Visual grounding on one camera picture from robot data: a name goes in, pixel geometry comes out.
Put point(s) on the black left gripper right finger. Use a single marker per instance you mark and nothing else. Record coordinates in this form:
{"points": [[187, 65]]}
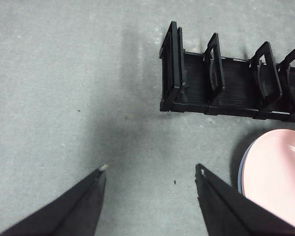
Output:
{"points": [[228, 214]]}

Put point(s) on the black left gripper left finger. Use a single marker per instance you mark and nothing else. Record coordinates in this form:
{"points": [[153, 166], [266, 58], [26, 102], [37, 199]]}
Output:
{"points": [[73, 211]]}

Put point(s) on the blue round plate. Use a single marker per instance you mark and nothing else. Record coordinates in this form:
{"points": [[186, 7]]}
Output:
{"points": [[240, 172]]}

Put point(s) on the pink round plate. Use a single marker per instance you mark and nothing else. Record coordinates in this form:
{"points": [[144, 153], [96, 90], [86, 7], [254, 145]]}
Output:
{"points": [[275, 167]]}

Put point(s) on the black plastic dish rack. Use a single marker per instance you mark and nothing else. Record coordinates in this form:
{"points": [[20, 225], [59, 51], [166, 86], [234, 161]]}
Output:
{"points": [[233, 78]]}

